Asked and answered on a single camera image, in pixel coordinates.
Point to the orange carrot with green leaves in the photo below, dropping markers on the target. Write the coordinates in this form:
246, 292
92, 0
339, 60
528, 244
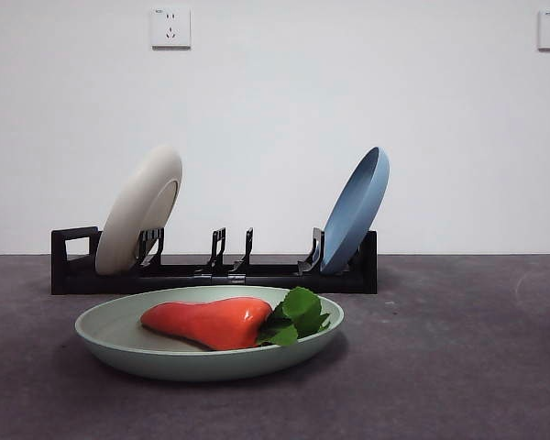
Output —
201, 321

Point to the green plate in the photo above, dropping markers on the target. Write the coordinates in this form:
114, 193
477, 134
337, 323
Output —
188, 364

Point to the blue plate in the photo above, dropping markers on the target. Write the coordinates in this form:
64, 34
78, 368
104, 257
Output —
353, 220

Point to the cream plate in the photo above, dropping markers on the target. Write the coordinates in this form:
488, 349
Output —
137, 206

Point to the black plate rack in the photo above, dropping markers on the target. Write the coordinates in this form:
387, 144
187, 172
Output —
96, 284

